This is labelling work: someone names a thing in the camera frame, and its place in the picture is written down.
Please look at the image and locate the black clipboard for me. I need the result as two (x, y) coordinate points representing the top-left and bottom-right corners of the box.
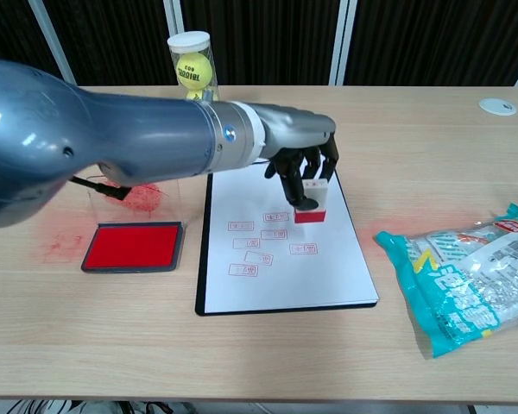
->
(194, 161), (380, 317)

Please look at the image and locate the white stamped paper sheet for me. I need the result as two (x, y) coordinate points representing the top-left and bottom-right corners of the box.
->
(202, 166), (379, 314)

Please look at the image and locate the yellow tennis ball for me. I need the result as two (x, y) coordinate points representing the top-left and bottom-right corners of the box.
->
(185, 88), (219, 104)
(175, 52), (212, 87)

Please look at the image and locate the white red stamp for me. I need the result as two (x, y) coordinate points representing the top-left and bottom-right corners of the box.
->
(293, 179), (330, 224)

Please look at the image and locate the white round cable grommet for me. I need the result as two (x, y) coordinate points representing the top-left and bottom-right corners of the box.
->
(477, 97), (518, 116)

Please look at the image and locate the red ink pad clear lid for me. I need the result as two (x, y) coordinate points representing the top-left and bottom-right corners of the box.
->
(80, 174), (186, 273)

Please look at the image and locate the teal snack bag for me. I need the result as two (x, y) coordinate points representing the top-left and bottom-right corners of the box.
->
(374, 202), (518, 360)

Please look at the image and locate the clear tennis ball tube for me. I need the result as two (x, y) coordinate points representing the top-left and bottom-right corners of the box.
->
(167, 30), (220, 104)

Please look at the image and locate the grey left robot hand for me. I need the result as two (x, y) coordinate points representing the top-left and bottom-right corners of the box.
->
(258, 102), (341, 211)

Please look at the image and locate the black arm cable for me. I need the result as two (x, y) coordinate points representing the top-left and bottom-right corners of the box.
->
(71, 175), (133, 202)

